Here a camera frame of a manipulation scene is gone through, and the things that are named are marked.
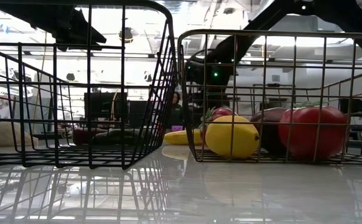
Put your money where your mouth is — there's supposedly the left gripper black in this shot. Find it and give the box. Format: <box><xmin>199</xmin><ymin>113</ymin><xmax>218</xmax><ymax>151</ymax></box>
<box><xmin>0</xmin><ymin>3</ymin><xmax>107</xmax><ymax>52</ymax></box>

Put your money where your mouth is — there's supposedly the red toy apple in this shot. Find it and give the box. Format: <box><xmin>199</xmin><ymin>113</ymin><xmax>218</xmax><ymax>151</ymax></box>
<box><xmin>198</xmin><ymin>105</ymin><xmax>239</xmax><ymax>141</ymax></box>

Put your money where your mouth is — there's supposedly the yellow toy lemon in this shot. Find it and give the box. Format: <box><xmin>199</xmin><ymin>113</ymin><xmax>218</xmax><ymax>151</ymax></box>
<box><xmin>205</xmin><ymin>114</ymin><xmax>261</xmax><ymax>160</ymax></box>

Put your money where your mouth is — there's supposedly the dark purple eggplant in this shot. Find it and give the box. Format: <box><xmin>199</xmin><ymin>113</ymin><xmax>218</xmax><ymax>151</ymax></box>
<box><xmin>249</xmin><ymin>107</ymin><xmax>289</xmax><ymax>155</ymax></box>

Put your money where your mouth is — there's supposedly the dark green toy cucumber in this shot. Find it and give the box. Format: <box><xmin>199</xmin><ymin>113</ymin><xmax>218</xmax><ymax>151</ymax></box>
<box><xmin>92</xmin><ymin>128</ymin><xmax>152</xmax><ymax>146</ymax></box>

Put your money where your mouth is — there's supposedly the black ceiling lamp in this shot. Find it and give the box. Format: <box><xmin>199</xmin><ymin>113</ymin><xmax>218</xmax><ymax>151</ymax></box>
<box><xmin>118</xmin><ymin>27</ymin><xmax>135</xmax><ymax>44</ymax></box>

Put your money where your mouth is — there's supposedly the person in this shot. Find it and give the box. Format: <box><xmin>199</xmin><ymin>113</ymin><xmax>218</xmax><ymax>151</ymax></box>
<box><xmin>167</xmin><ymin>91</ymin><xmax>185</xmax><ymax>131</ymax></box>

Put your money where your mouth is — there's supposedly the wide black cabinet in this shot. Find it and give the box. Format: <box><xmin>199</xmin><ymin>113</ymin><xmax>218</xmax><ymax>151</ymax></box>
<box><xmin>83</xmin><ymin>91</ymin><xmax>129</xmax><ymax>122</ymax></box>

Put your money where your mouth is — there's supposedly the small black cabinet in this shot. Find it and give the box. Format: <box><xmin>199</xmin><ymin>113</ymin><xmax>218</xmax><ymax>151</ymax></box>
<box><xmin>128</xmin><ymin>100</ymin><xmax>152</xmax><ymax>125</ymax></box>

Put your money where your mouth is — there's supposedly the beige sack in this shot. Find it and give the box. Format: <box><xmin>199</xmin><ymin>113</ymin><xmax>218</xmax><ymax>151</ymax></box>
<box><xmin>0</xmin><ymin>121</ymin><xmax>39</xmax><ymax>147</ymax></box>

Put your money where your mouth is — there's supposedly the black wire basket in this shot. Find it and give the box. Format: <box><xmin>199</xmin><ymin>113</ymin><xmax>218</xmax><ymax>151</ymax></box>
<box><xmin>177</xmin><ymin>29</ymin><xmax>362</xmax><ymax>165</ymax></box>
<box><xmin>0</xmin><ymin>0</ymin><xmax>179</xmax><ymax>171</ymax></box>

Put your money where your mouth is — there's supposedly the right black wire basket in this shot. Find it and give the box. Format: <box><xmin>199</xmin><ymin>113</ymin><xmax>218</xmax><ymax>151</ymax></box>
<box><xmin>177</xmin><ymin>29</ymin><xmax>362</xmax><ymax>165</ymax></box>

